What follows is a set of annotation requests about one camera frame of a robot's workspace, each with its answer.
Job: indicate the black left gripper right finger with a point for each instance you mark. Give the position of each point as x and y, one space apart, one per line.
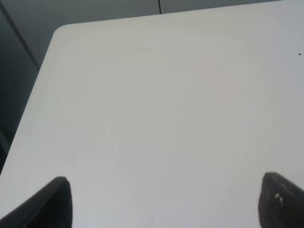
281 203

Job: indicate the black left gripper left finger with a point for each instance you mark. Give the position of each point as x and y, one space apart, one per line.
50 207

